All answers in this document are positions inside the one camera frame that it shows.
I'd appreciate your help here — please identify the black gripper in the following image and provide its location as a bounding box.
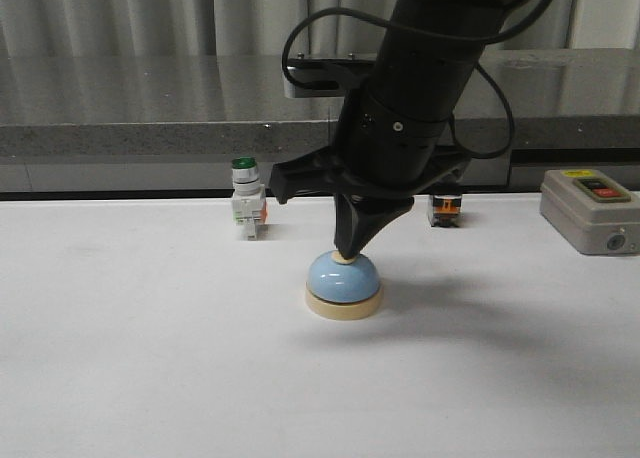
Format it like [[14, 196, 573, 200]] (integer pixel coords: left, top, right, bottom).
[[269, 87, 470, 259]]

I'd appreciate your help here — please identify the blue and cream desk bell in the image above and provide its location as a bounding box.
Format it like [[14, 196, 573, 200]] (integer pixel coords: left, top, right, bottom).
[[305, 250, 384, 321]]

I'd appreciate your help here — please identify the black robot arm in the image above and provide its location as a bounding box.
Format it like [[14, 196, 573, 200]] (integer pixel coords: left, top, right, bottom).
[[269, 0, 552, 259]]

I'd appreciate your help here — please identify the grey curtain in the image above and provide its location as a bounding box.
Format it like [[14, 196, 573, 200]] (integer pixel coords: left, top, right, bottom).
[[1, 0, 639, 58]]

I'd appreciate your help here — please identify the black selector switch module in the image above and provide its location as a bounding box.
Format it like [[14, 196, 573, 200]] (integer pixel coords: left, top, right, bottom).
[[427, 194, 462, 227]]

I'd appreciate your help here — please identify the green pushbutton switch module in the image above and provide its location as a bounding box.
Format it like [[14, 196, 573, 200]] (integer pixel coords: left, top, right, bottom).
[[231, 157, 268, 240]]

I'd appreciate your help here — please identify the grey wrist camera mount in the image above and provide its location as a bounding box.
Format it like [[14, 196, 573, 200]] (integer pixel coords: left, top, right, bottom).
[[283, 55, 375, 98]]

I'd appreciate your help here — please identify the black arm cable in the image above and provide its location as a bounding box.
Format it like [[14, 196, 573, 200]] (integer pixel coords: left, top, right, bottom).
[[281, 0, 566, 160]]

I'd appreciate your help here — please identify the grey start-stop switch box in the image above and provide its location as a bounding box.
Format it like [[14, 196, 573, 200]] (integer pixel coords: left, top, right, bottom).
[[540, 169, 639, 256]]

